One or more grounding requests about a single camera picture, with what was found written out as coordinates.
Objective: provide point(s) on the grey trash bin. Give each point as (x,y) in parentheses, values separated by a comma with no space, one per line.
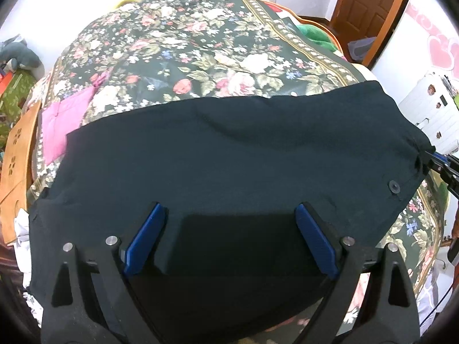
(360,50)

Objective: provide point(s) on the wooden lap table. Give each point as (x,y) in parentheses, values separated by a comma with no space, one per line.
(18,172)

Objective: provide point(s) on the pink cloth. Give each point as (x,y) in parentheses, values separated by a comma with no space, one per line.
(64,118)

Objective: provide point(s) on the black pants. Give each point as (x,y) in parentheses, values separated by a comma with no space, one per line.
(229,150)

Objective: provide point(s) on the white crumpled cloth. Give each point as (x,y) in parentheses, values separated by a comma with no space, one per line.
(23,229)

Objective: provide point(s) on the floral blanket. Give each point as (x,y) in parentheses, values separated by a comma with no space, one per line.
(215,43)

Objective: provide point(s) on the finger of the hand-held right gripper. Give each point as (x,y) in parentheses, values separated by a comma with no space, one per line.
(439,155)
(443,172)

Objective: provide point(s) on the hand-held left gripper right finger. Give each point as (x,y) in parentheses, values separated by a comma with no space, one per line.
(317,236)

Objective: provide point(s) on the red patterned blanket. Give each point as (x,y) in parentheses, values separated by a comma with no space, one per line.
(279,9)

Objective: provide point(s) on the wooden door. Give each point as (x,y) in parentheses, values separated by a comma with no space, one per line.
(365,0)

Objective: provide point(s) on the orange box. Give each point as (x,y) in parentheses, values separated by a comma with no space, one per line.
(5,81)

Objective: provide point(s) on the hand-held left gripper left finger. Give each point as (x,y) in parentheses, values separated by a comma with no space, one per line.
(143,236)

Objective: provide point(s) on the white wardrobe with pink hearts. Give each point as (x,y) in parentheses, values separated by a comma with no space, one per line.
(412,43)

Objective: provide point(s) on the green blanket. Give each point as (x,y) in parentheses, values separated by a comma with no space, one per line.
(315,34)

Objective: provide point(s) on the green patterned bag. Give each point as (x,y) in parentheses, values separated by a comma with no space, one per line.
(14,95)

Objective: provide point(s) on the grey plush toy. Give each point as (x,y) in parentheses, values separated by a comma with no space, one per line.
(25,55)

